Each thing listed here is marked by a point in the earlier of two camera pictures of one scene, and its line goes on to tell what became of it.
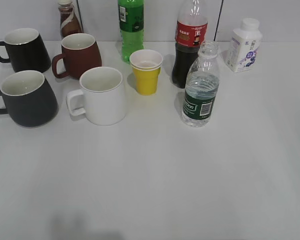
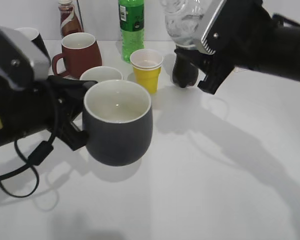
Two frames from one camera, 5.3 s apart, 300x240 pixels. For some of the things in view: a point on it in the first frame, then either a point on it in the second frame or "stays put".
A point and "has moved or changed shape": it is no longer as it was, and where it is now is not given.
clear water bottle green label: x=202 y=86 → x=187 y=21
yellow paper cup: x=147 y=80 stays put
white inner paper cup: x=146 y=59 stays put
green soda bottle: x=131 y=15 stays put
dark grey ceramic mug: x=28 y=98 has moved or changed shape
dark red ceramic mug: x=80 y=53 stays put
